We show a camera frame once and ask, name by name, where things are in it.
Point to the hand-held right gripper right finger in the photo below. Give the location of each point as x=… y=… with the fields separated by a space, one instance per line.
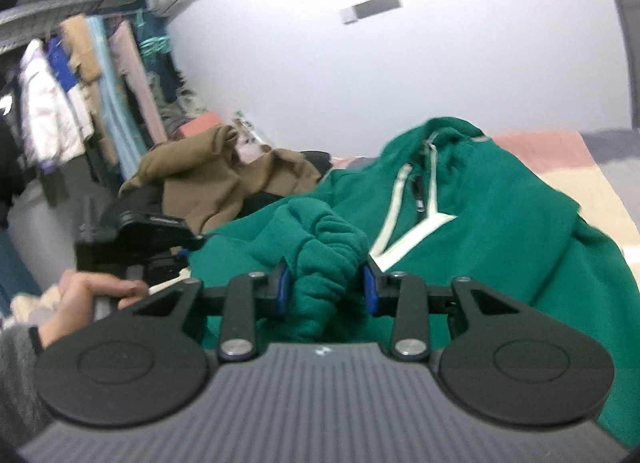
x=370 y=288

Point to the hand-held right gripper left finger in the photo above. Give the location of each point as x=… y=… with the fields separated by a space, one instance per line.
x=282 y=288

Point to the green hoodie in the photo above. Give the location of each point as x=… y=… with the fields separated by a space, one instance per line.
x=500 y=223

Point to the person's left forearm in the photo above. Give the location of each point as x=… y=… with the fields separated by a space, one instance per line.
x=15 y=383

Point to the dark hanging clothes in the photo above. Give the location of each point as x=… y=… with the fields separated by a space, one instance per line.
x=172 y=93

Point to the grey clothes rack shelf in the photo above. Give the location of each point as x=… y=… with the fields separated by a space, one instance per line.
x=50 y=3

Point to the person's left hand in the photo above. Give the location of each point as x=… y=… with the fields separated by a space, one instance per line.
x=75 y=298

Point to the brown garment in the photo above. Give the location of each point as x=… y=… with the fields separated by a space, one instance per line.
x=200 y=178

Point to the pink folded cloth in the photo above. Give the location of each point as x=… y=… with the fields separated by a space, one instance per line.
x=202 y=123

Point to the light blue hanging garment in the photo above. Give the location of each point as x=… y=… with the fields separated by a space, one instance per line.
x=115 y=108

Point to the white patterned cloth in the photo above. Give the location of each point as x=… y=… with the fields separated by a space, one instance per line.
x=250 y=140

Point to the black wristband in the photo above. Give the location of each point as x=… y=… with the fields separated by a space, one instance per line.
x=36 y=340

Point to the black hanging garment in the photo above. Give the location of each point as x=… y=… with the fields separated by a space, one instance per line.
x=7 y=158

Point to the pink hanging garment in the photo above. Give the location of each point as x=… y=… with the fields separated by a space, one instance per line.
x=137 y=78

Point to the white hanging jacket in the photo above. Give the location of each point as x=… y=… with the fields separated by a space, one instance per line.
x=45 y=108

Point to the teal hanging garment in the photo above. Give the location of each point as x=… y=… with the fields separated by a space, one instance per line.
x=152 y=45

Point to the tan hanging garment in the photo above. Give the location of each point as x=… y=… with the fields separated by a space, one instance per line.
x=82 y=48

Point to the pastel patchwork blanket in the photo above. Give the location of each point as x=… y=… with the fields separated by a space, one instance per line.
x=575 y=163

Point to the grey door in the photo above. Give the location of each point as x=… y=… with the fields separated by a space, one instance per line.
x=631 y=43

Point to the grey wall fixture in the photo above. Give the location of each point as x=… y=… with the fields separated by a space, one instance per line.
x=375 y=5

